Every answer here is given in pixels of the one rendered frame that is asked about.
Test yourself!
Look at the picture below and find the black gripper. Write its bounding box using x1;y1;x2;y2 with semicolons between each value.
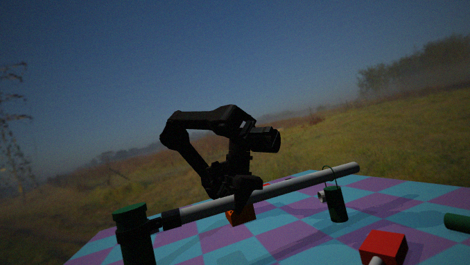
218;151;263;215

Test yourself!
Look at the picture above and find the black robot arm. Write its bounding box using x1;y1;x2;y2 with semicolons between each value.
159;104;281;200

